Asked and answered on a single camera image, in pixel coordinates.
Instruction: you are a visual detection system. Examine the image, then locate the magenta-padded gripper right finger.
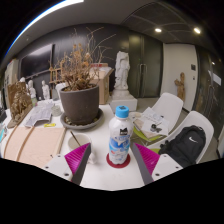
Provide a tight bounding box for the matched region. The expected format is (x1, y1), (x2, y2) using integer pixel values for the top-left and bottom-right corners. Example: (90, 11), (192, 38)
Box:
(131, 142), (184, 186)

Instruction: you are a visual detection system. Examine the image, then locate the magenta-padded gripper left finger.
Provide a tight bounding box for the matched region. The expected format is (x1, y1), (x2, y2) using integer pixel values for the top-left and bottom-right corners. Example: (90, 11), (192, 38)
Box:
(42, 142), (92, 186)

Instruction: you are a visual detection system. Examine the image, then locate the white bottle with blue cap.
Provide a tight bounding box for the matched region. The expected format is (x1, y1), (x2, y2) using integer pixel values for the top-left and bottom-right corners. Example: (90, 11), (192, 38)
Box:
(108, 105), (135, 166)

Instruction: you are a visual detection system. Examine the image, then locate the green seat cushion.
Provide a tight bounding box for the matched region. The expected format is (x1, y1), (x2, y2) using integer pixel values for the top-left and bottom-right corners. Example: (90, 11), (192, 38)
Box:
(148, 147), (162, 155)
(132, 126), (158, 144)

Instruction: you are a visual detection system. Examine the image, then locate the stir stick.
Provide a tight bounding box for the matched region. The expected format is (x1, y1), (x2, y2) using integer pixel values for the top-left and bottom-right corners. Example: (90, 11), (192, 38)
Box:
(69, 130), (82, 148)

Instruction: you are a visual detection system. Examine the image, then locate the flat round red coaster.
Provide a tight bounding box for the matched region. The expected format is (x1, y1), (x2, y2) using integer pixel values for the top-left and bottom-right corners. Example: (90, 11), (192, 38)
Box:
(105, 152), (132, 169)

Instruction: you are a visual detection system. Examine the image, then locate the black backpack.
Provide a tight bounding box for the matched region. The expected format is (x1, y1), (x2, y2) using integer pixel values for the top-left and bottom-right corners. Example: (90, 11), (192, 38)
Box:
(158, 125), (207, 168)

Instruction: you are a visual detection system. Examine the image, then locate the stack of papers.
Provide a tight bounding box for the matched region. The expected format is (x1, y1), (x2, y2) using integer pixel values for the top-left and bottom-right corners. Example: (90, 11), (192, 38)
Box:
(133, 107), (170, 138)

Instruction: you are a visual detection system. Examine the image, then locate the grey plant saucer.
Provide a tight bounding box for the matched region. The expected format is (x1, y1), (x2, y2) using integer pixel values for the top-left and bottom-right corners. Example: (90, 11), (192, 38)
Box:
(59, 108), (104, 130)

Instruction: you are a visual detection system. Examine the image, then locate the light wooden panel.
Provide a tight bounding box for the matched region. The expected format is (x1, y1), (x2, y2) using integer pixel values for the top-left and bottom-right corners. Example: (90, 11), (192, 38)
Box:
(2, 125), (67, 169)

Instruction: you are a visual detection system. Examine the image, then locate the small white cup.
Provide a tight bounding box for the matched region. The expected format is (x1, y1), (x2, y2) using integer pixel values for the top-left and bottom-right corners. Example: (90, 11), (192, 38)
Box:
(50, 104), (63, 117)

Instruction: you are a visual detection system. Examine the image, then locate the dry plant in grey pot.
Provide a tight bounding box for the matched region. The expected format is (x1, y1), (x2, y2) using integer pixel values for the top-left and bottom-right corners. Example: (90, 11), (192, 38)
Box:
(54, 28), (116, 126)

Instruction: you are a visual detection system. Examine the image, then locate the printed paper sheet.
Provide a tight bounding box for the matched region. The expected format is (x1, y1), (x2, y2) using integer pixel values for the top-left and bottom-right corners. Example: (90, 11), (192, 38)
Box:
(23, 99), (55, 128)

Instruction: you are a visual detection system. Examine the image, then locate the white chair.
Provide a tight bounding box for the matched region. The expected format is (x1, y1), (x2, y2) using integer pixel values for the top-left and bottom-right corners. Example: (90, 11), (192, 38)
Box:
(146, 110), (215, 166)
(133, 92), (184, 141)

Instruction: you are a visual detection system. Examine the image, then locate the small white figurine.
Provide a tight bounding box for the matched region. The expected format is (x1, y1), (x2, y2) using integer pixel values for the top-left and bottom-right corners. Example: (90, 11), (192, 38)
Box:
(27, 79), (37, 101)
(41, 79), (51, 100)

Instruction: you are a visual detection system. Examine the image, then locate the brown wooden carving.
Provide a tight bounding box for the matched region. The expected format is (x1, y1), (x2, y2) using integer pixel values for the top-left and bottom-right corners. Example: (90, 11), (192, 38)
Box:
(6, 81), (33, 129)

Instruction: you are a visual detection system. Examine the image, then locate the wooden figure sculpture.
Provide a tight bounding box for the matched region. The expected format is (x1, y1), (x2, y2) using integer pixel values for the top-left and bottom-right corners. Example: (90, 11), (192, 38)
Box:
(174, 72), (186, 102)

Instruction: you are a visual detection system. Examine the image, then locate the wooden easel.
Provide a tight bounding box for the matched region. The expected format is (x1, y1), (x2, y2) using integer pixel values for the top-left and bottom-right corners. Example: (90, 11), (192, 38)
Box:
(49, 66), (63, 86)

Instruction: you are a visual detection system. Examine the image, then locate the dark double door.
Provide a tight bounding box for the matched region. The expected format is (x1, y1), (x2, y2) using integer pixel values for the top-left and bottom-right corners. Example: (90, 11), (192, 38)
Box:
(128, 31), (164, 98)

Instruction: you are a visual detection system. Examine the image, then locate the white stone statue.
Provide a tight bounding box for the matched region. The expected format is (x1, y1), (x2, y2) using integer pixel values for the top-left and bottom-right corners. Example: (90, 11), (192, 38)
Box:
(114, 50), (132, 91)

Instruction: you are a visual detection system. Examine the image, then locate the white pedestal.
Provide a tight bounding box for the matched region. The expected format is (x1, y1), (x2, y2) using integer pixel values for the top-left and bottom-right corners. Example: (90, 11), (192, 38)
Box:
(109, 88), (139, 113)

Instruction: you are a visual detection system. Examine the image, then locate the black wall screen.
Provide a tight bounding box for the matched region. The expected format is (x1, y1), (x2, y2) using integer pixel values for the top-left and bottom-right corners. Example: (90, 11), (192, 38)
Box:
(19, 43), (55, 78)

